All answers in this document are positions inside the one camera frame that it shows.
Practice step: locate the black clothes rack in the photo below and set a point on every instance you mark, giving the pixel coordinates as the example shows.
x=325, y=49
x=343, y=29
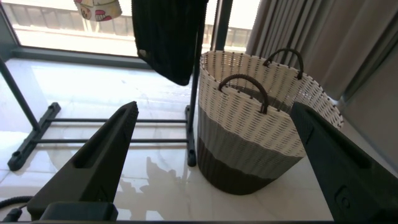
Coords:
x=37, y=133

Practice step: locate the white laundry basket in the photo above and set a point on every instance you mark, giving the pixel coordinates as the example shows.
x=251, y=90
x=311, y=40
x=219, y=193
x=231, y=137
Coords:
x=242, y=130

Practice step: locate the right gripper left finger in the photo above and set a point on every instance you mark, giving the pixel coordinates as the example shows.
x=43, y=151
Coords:
x=90, y=174

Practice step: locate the beige curtain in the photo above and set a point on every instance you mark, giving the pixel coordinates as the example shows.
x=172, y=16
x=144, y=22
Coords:
x=311, y=40

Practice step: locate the black garment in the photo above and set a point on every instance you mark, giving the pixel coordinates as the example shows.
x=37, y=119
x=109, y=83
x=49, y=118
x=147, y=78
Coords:
x=168, y=37

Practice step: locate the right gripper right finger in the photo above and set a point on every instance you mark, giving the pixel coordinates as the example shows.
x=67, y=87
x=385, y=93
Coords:
x=348, y=177

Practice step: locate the cream printed garment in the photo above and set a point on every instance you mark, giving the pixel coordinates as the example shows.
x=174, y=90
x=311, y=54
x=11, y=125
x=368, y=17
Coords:
x=98, y=9

